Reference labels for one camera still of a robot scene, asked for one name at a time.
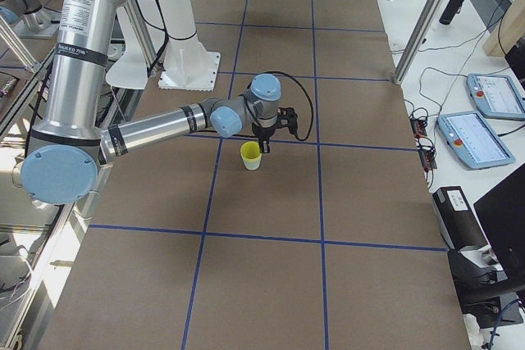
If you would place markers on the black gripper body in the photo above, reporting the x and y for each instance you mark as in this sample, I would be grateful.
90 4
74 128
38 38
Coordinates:
262 133

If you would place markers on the black computer monitor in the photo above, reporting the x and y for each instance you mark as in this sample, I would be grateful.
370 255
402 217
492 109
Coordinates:
501 215

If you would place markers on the near teach pendant tablet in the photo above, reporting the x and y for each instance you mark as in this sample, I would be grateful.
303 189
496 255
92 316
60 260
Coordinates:
473 140

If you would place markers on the black water bottle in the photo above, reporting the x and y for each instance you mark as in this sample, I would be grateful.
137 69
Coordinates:
452 8

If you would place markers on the far teach pendant tablet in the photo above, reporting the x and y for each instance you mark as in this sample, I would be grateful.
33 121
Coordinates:
496 96

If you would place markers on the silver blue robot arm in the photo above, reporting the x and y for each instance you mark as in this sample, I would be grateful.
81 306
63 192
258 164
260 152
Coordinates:
61 165

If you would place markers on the teach pendant tablet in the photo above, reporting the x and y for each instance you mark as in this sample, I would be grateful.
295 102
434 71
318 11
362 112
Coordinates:
496 96
473 140

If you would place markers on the yellow plastic cup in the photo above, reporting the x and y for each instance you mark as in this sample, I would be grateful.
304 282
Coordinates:
251 155

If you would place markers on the orange black electronics board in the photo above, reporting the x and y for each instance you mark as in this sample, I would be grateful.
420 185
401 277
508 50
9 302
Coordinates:
425 146

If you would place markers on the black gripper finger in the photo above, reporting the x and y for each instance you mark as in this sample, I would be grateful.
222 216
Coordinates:
264 145

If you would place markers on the aluminium frame post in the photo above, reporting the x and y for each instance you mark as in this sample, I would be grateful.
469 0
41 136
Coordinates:
415 40

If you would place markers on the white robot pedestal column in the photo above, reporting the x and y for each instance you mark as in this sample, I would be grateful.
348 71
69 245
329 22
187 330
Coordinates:
187 64

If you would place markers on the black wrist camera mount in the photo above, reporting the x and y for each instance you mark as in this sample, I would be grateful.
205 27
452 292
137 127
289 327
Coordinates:
287 118

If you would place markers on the black cardboard box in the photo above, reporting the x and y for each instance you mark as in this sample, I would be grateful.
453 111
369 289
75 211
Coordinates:
458 225

